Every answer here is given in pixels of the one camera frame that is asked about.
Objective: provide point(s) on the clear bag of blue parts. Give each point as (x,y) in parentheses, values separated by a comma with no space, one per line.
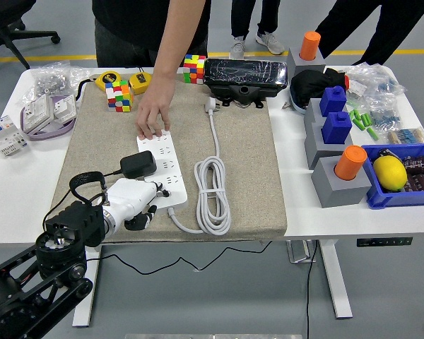
(378,80)
(384,119)

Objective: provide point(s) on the colourful puzzle cube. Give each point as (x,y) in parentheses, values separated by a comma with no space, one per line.
(194,69)
(119,97)

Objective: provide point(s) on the dark maroon capacitors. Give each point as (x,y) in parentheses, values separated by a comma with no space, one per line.
(423,177)

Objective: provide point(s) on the black power adapter plug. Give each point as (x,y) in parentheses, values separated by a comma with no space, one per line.
(138,164)

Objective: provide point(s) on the empty clear plastic bag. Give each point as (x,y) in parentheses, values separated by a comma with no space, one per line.
(80,74)

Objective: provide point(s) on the blue peg block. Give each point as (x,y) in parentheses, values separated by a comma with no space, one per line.
(333,101)
(336,129)

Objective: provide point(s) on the grey square block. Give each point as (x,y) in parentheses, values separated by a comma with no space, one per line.
(313,113)
(317,149)
(299,64)
(334,193)

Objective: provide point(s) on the grey-brown mat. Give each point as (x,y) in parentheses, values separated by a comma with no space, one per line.
(240,159)

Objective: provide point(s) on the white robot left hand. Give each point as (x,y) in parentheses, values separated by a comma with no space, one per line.
(130,197)

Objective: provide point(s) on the clear bag of resistors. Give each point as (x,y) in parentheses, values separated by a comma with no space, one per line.
(408,136)

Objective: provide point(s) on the black desk control panel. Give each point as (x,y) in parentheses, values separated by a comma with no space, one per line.
(384,242)

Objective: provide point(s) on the yellow lemon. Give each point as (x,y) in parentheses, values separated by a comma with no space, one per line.
(389,173)

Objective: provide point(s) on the black clip tool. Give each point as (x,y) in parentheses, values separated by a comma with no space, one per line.
(386,154)

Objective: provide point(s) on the small white socket panel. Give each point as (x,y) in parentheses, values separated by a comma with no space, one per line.
(64,106)

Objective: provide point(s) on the clear bag of screws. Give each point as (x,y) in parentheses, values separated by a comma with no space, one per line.
(50,81)

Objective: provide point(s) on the black plastic-wrapped box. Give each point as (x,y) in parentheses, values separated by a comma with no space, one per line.
(244,72)

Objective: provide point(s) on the person's left hand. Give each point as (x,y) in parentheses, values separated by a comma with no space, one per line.
(153,114)

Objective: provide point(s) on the blue plastic bin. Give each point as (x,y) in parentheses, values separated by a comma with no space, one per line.
(393,200)

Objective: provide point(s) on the white power strip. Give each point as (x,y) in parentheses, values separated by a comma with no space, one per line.
(164,152)

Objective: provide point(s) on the green plastic wall anchor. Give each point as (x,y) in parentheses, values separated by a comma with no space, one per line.
(352,115)
(357,115)
(373,134)
(370,120)
(358,125)
(364,120)

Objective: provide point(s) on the white desk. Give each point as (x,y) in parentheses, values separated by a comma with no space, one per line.
(304,219)

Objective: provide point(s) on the red cap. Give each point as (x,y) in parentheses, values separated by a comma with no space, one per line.
(347,82)

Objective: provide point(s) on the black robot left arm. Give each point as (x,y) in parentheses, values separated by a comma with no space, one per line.
(17,300)

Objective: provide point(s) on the person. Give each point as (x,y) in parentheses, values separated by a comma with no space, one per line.
(242,17)
(134,28)
(399,21)

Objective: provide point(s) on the square yellow tape measure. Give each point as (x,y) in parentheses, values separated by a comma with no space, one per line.
(139,83)

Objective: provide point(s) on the black cloth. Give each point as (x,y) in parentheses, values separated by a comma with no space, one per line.
(308,85)

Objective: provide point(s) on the silver metal box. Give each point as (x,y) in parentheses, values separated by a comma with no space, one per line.
(299,251)

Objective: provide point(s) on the round yellow tape measure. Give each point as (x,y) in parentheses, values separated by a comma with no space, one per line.
(108,78)

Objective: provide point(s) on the white circuit breaker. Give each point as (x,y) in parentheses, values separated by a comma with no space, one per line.
(4,138)

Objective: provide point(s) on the large white switch panel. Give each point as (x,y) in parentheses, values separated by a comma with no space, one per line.
(37,115)

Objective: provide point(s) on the orange cylinder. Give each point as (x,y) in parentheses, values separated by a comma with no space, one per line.
(350,163)
(310,44)

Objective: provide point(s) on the black mounting bracket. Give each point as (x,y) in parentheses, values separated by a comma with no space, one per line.
(246,91)

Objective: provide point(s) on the person's left forearm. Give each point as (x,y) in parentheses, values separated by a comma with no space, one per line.
(176,46)

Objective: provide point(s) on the black office chair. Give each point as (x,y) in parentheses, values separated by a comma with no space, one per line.
(3,14)

